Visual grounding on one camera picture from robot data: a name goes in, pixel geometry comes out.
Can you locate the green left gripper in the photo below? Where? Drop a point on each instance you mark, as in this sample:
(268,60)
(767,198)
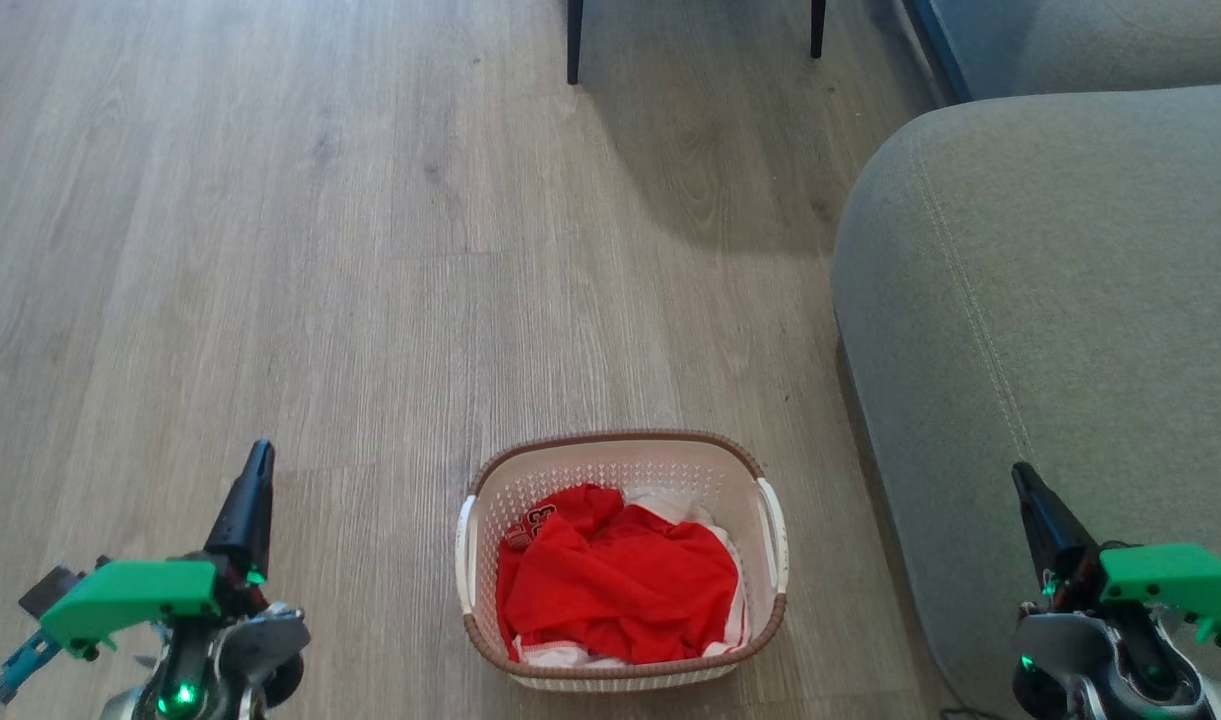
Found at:
(130,595)

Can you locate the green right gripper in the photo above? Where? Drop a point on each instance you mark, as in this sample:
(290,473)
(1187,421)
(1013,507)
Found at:
(1170,580)

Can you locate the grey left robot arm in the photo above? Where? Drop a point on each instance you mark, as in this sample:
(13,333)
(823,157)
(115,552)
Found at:
(255,640)

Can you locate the white perforated laundry basket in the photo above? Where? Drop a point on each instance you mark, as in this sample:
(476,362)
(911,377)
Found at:
(610,465)

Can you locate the grey fabric sofa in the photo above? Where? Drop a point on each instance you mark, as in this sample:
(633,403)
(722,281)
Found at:
(1070,300)

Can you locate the red jersey garment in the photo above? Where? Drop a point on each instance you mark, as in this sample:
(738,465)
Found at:
(620,580)

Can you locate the white garment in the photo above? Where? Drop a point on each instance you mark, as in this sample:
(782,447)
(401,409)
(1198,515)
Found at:
(672,506)

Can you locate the grey chair with black legs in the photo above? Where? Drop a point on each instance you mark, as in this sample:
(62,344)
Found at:
(574,40)

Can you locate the dark grey left wrist camera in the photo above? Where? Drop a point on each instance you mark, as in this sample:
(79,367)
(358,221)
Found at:
(50,590)

